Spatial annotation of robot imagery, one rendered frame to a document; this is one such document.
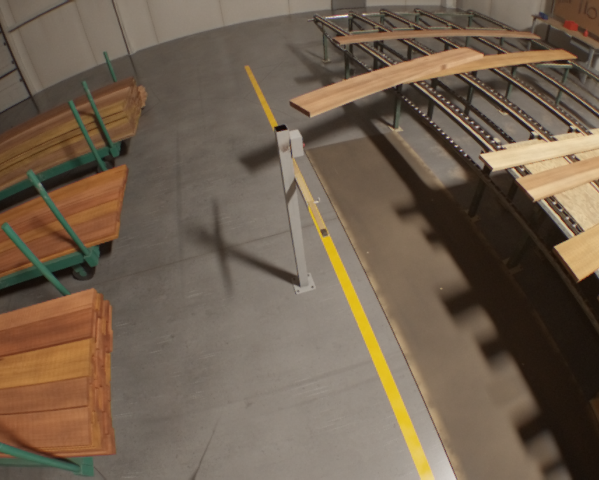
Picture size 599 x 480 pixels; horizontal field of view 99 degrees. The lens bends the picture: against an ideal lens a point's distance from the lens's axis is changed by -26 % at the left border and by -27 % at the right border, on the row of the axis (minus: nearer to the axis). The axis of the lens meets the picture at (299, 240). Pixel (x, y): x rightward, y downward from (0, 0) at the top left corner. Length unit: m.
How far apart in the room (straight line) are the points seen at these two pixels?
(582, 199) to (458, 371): 1.41
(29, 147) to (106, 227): 1.97
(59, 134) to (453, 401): 4.41
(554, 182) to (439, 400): 1.57
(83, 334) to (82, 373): 0.24
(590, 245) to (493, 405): 1.13
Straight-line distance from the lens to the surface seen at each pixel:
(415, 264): 2.69
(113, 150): 4.09
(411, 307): 2.48
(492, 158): 2.38
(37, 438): 2.10
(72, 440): 1.93
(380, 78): 3.10
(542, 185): 2.35
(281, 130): 1.60
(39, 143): 4.38
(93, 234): 2.87
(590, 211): 2.49
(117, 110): 3.95
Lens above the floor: 2.13
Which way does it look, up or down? 50 degrees down
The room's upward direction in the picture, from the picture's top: 8 degrees counter-clockwise
